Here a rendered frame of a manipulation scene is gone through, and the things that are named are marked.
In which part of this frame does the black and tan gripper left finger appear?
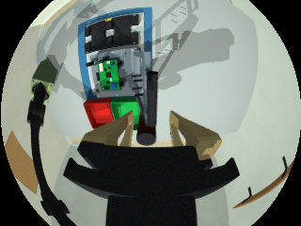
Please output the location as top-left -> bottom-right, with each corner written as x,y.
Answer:
81,110 -> 134,147

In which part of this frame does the green bin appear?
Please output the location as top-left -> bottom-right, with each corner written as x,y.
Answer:
110,97 -> 140,131

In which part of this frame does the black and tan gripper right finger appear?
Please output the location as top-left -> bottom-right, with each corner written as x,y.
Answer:
169,110 -> 222,160

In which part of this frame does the red open box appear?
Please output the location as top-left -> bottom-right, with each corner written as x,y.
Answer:
83,98 -> 114,129

